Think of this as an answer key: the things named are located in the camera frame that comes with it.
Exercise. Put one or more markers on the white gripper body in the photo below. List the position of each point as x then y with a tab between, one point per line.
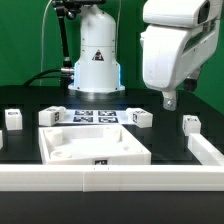
171	54

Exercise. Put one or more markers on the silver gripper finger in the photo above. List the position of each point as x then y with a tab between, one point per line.
170	100
190	83

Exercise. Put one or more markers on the white square table top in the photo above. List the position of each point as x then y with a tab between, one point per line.
91	145

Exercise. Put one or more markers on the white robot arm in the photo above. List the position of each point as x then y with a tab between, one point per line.
97	71

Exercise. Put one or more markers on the fiducial tag sheet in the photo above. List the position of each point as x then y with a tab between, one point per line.
96	117

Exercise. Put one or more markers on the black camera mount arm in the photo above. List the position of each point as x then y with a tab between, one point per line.
69	9

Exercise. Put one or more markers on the white front fence rail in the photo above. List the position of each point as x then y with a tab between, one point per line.
111	178

